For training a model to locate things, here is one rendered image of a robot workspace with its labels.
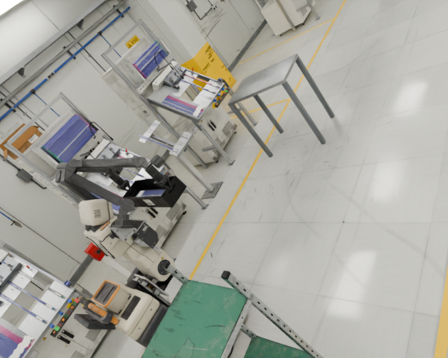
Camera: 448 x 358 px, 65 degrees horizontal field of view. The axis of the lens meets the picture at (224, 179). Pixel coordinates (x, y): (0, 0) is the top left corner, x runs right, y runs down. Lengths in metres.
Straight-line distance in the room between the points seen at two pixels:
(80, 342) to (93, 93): 3.54
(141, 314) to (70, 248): 3.29
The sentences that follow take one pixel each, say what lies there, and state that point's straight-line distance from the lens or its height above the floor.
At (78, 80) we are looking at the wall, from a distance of 5.80.
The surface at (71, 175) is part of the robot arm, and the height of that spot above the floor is 1.57.
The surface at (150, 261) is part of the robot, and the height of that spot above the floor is 0.84.
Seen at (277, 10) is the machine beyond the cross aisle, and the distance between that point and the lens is 7.24.
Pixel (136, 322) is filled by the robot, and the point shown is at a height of 0.78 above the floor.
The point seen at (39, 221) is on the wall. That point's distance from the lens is 5.29.
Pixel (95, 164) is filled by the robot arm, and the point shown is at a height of 1.52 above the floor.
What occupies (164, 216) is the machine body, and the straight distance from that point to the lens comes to 4.12.
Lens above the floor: 1.95
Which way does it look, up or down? 27 degrees down
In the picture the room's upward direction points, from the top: 42 degrees counter-clockwise
